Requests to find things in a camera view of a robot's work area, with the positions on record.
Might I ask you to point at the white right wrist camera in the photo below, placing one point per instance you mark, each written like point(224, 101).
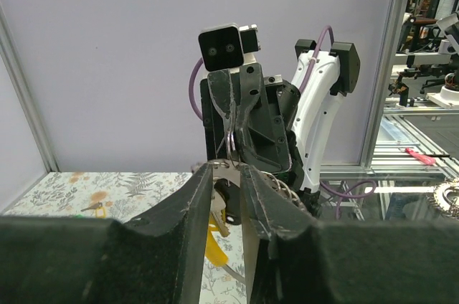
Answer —
point(228, 46)

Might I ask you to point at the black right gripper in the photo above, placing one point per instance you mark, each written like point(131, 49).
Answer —
point(264, 111)

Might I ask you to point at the black key tag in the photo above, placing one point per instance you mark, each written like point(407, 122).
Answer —
point(231, 195)

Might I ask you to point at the silver key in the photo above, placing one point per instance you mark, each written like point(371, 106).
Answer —
point(218, 207)

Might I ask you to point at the metal keyring hoop yellow handle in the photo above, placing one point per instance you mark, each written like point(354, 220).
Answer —
point(296, 257)

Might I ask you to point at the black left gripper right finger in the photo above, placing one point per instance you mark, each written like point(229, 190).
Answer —
point(360, 262)

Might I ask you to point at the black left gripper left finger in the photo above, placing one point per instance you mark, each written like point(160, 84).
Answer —
point(156, 257)

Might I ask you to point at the loose key yellow tag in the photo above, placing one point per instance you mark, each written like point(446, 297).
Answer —
point(97, 208)

